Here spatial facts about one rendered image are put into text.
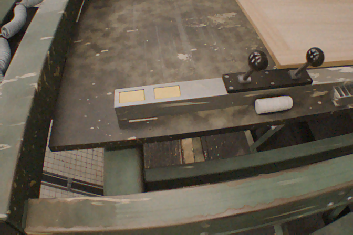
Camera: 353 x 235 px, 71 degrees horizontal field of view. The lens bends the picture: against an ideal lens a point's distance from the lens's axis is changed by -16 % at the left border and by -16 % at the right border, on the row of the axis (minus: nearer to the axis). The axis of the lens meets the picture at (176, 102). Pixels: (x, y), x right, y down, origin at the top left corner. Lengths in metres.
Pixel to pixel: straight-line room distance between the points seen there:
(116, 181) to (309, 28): 0.69
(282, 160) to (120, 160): 0.33
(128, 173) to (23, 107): 0.24
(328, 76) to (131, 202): 0.50
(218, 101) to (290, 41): 0.32
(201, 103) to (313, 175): 0.26
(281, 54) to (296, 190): 0.39
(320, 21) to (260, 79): 0.44
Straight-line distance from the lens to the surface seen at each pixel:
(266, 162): 0.60
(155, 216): 0.42
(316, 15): 1.01
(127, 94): 0.58
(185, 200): 0.43
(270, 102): 0.60
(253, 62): 0.49
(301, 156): 0.64
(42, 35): 0.75
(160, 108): 0.57
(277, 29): 0.85
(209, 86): 0.59
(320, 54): 0.54
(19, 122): 0.53
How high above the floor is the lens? 1.84
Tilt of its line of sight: 28 degrees down
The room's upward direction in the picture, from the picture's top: 70 degrees counter-clockwise
